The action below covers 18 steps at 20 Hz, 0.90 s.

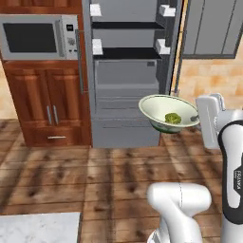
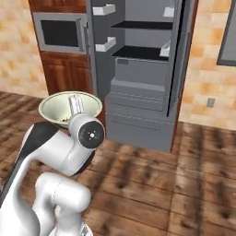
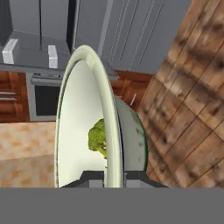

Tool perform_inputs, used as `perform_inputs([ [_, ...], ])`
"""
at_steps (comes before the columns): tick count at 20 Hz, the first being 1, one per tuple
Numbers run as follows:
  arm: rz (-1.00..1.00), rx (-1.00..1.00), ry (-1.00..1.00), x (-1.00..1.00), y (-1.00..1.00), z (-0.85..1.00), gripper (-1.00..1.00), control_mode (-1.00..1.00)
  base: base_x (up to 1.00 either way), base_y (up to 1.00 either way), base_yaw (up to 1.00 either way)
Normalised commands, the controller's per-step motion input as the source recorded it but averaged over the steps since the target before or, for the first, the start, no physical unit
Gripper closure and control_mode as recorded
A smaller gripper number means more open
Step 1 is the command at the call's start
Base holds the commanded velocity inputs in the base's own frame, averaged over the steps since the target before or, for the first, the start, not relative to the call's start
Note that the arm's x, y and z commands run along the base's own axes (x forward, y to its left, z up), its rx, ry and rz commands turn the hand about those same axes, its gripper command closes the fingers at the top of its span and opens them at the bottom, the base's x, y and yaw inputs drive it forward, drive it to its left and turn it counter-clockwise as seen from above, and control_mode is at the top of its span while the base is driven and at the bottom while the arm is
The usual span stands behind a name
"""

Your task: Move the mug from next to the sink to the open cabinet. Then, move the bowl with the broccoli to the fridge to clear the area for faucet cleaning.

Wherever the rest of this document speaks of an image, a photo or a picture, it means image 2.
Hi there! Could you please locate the grey open fridge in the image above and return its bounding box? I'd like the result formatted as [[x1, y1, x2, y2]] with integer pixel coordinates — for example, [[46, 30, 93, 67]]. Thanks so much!
[[86, 0, 198, 153]]

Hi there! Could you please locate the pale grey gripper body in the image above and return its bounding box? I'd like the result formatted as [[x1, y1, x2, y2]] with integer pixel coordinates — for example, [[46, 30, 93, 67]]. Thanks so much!
[[67, 94, 86, 115]]

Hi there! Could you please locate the grey microwave oven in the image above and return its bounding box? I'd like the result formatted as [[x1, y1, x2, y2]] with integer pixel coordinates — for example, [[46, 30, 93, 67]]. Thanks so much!
[[31, 11, 90, 55]]

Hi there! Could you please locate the grey fridge door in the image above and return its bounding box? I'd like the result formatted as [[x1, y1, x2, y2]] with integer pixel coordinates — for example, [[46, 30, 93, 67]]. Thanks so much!
[[166, 0, 198, 119], [83, 0, 126, 99]]

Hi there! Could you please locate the grey framed window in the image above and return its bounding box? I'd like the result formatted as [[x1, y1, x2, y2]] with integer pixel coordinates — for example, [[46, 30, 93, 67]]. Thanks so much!
[[216, 0, 236, 67]]

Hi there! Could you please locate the white fridge door bin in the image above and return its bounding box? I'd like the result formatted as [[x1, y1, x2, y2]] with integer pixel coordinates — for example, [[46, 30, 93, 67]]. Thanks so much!
[[92, 3, 117, 17], [159, 41, 171, 58], [94, 36, 117, 53], [162, 6, 175, 18]]

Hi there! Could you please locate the grey fridge drawer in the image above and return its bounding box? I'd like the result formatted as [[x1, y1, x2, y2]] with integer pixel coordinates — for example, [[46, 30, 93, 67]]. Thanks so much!
[[114, 56, 171, 87]]

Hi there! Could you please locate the green broccoli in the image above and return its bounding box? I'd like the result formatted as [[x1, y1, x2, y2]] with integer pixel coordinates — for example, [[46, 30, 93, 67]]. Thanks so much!
[[60, 115, 73, 124]]

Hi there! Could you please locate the grey right fridge door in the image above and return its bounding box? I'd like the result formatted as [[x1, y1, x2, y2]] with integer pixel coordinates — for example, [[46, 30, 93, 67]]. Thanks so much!
[[166, 0, 198, 119]]

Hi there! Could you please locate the black fridge shelf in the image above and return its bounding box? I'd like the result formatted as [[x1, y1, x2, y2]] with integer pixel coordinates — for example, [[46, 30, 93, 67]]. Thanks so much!
[[110, 19, 174, 31], [111, 44, 171, 62]]

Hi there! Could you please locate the grey left fridge door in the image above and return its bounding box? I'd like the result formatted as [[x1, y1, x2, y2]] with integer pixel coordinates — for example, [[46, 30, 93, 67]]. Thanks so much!
[[83, 0, 126, 99]]

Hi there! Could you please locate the grey microwave handle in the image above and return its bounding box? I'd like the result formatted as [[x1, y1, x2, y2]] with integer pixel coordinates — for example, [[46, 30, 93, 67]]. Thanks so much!
[[76, 18, 86, 53]]

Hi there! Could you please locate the pale green bowl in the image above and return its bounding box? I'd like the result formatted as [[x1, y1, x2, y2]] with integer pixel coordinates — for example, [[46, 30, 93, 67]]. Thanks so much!
[[38, 90, 103, 130]]

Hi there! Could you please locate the brown wooden cabinet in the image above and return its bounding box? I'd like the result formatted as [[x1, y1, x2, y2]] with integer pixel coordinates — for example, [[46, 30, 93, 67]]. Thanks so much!
[[28, 0, 94, 97]]

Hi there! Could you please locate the grey wall outlet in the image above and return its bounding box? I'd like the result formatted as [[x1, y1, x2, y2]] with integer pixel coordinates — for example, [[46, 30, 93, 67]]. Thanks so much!
[[206, 97, 216, 109]]

